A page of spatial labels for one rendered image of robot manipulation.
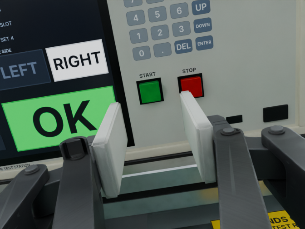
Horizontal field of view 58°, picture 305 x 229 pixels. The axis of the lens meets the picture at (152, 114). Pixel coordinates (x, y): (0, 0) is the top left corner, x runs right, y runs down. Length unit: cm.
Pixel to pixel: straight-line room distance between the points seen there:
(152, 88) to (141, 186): 9
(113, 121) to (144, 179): 11
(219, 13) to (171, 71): 6
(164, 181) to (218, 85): 10
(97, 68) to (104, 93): 2
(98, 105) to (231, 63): 13
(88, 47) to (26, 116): 9
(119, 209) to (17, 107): 14
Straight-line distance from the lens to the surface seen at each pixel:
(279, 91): 29
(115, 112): 17
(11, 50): 28
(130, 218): 48
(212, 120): 15
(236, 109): 28
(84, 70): 26
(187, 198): 27
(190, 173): 26
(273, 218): 28
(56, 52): 26
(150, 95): 25
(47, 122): 28
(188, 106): 16
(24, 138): 30
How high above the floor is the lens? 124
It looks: 18 degrees down
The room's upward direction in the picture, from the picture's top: 9 degrees counter-clockwise
